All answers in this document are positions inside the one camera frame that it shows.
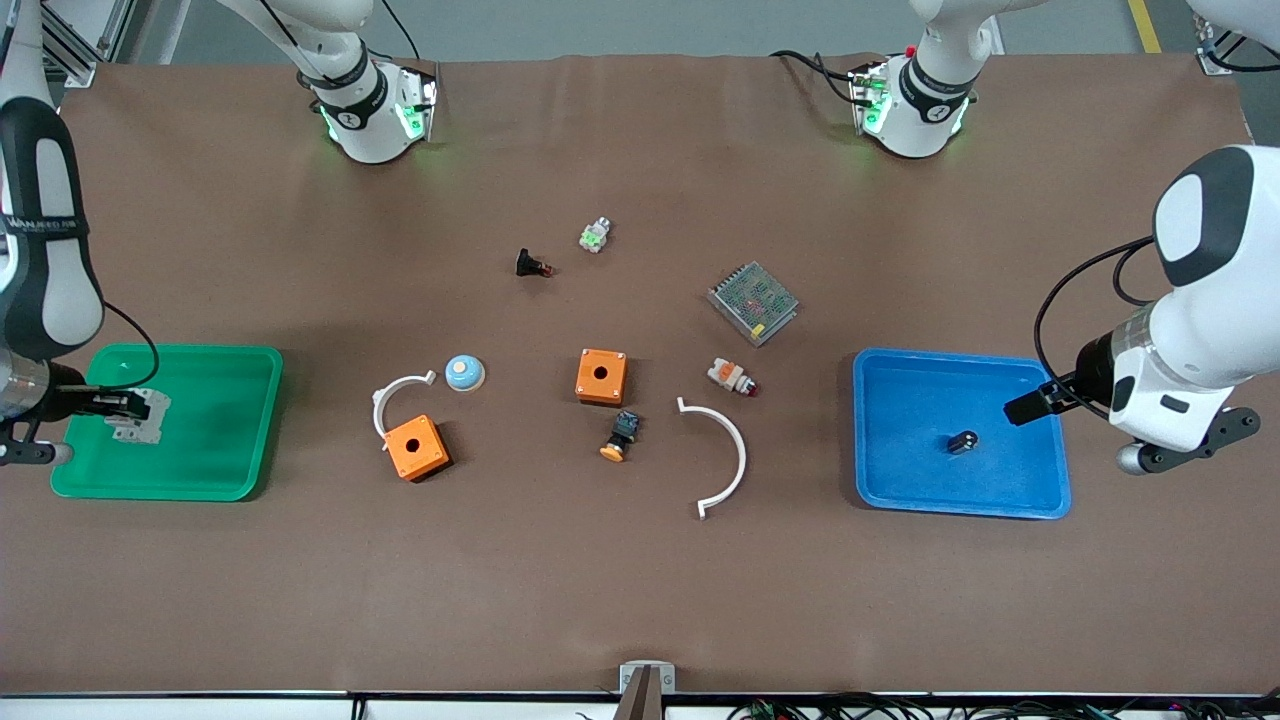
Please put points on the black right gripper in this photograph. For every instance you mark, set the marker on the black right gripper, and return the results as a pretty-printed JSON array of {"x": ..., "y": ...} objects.
[{"x": 62, "y": 393}]

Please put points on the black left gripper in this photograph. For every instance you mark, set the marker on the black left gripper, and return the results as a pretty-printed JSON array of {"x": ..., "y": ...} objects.
[{"x": 1091, "y": 366}]

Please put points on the white circuit breaker red switch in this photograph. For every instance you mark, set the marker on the white circuit breaker red switch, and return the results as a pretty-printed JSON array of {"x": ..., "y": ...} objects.
[{"x": 150, "y": 428}]

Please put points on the small black cylindrical capacitor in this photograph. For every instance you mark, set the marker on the small black cylindrical capacitor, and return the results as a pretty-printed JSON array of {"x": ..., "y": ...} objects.
[{"x": 963, "y": 442}]

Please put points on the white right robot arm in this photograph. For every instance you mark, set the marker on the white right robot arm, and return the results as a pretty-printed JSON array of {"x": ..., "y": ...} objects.
[{"x": 365, "y": 130}]

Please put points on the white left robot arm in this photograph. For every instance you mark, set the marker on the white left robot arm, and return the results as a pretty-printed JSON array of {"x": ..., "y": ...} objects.
[{"x": 915, "y": 130}]

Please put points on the green plastic tray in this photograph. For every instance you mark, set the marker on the green plastic tray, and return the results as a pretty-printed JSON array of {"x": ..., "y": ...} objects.
[{"x": 220, "y": 420}]

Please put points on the blue plastic tray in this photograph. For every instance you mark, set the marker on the blue plastic tray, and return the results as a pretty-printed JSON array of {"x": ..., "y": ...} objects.
[{"x": 920, "y": 470}]

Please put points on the small white curved clamp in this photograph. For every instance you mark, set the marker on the small white curved clamp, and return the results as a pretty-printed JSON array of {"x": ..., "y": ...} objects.
[{"x": 379, "y": 408}]

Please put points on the large white curved clamp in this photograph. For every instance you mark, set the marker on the large white curved clamp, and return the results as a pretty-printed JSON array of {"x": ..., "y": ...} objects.
[{"x": 742, "y": 458}]

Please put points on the metal mesh power supply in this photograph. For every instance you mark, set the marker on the metal mesh power supply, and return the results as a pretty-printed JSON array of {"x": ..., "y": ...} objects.
[{"x": 753, "y": 303}]

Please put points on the white orange red indicator lamp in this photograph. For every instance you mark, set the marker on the white orange red indicator lamp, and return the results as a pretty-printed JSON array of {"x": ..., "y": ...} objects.
[{"x": 728, "y": 375}]

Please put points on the blue dome button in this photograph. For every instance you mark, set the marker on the blue dome button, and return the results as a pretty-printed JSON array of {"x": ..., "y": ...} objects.
[{"x": 465, "y": 374}]

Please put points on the black push button orange cap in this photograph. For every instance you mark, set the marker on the black push button orange cap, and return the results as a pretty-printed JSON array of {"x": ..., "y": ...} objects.
[{"x": 622, "y": 430}]

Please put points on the orange push-button enclosure box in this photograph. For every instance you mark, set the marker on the orange push-button enclosure box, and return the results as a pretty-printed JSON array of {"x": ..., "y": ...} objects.
[
  {"x": 425, "y": 460},
  {"x": 590, "y": 390}
]

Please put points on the aluminium frame profile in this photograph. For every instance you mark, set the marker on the aluminium frame profile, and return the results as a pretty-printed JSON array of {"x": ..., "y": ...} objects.
[
  {"x": 1212, "y": 62},
  {"x": 80, "y": 72}
]

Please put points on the black switch with red end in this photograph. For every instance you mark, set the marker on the black switch with red end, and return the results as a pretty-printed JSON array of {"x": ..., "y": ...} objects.
[{"x": 527, "y": 263}]

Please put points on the green white switch module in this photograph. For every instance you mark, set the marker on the green white switch module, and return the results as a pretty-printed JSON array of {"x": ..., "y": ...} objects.
[{"x": 595, "y": 236}]

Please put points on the grey metal bracket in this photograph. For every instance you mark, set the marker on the grey metal bracket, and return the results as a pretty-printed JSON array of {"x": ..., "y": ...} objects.
[{"x": 628, "y": 672}]

